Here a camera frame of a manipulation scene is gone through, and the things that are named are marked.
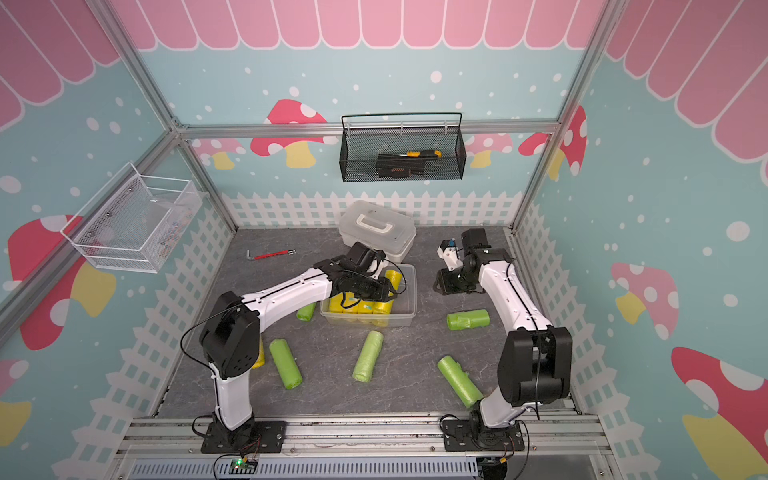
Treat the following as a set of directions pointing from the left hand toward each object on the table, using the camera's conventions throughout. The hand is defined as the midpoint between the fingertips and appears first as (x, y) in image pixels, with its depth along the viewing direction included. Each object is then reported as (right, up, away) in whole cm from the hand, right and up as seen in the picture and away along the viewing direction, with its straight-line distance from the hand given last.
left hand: (391, 299), depth 88 cm
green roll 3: (+21, -24, -8) cm, 33 cm away
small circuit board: (-36, -39, -15) cm, 55 cm away
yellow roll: (+1, +6, -1) cm, 6 cm away
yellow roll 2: (-11, +1, -10) cm, 15 cm away
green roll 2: (-29, -18, -4) cm, 35 cm away
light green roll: (-6, -16, -2) cm, 17 cm away
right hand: (+15, +4, -1) cm, 16 cm away
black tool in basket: (+1, +40, +2) cm, 40 cm away
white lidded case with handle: (-5, +23, +17) cm, 29 cm away
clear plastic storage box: (+2, -4, 0) cm, 4 cm away
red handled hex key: (-38, +14, +25) cm, 48 cm away
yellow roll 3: (-3, -2, -3) cm, 4 cm away
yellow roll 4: (-23, -6, -33) cm, 41 cm away
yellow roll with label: (-17, -2, +4) cm, 18 cm away
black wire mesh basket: (+4, +47, +7) cm, 48 cm away
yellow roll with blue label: (-7, -3, +4) cm, 9 cm away
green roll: (+24, -7, +3) cm, 25 cm away
